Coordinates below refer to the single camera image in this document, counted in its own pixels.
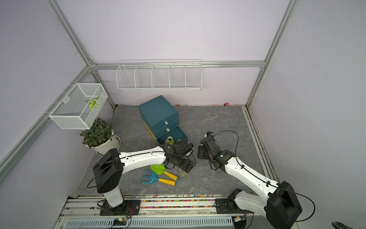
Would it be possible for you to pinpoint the teal three-drawer cabinet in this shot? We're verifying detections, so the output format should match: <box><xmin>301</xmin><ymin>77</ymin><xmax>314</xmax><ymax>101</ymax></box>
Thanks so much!
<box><xmin>138</xmin><ymin>95</ymin><xmax>188</xmax><ymax>145</ymax></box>

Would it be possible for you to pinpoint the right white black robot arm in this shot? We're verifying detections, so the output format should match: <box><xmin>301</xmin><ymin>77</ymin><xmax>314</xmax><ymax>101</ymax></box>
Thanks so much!
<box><xmin>197</xmin><ymin>132</ymin><xmax>303</xmax><ymax>229</ymax></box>

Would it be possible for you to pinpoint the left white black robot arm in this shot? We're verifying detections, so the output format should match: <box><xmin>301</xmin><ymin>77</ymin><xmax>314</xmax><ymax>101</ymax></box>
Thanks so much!
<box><xmin>92</xmin><ymin>140</ymin><xmax>195</xmax><ymax>210</ymax></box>

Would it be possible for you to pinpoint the green toy shovel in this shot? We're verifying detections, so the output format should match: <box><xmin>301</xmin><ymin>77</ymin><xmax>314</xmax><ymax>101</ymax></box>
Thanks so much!
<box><xmin>150</xmin><ymin>164</ymin><xmax>179</xmax><ymax>181</ymax></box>

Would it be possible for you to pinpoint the blue toy rake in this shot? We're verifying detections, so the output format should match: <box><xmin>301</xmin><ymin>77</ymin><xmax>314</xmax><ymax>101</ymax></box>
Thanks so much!
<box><xmin>140</xmin><ymin>170</ymin><xmax>176</xmax><ymax>186</ymax></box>

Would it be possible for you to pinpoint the potted green plant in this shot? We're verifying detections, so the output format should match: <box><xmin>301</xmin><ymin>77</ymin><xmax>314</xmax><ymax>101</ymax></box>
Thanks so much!
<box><xmin>80</xmin><ymin>117</ymin><xmax>121</xmax><ymax>156</ymax></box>

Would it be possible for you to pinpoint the green leaf toy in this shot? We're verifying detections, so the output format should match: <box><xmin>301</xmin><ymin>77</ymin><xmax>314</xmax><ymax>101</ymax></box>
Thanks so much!
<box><xmin>85</xmin><ymin>96</ymin><xmax>101</xmax><ymax>110</ymax></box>

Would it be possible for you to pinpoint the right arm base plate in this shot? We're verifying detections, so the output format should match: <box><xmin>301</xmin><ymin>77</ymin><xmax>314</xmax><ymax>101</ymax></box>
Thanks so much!
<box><xmin>213</xmin><ymin>198</ymin><xmax>248</xmax><ymax>215</ymax></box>

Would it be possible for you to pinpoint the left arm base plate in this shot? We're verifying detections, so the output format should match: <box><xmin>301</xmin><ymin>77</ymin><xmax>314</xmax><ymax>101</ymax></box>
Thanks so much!
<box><xmin>100</xmin><ymin>199</ymin><xmax>141</xmax><ymax>216</ymax></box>

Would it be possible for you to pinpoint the white wire wall shelf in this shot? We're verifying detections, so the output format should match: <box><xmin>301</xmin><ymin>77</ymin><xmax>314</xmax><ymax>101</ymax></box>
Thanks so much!
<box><xmin>116</xmin><ymin>59</ymin><xmax>203</xmax><ymax>91</ymax></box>

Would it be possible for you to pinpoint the white wire mesh basket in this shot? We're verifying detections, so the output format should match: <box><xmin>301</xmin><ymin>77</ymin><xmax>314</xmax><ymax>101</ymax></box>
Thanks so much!
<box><xmin>49</xmin><ymin>83</ymin><xmax>108</xmax><ymax>130</ymax></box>

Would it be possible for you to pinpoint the white vented cable duct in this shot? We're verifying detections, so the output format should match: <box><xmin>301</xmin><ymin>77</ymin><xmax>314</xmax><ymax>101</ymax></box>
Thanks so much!
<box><xmin>63</xmin><ymin>217</ymin><xmax>234</xmax><ymax>229</ymax></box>

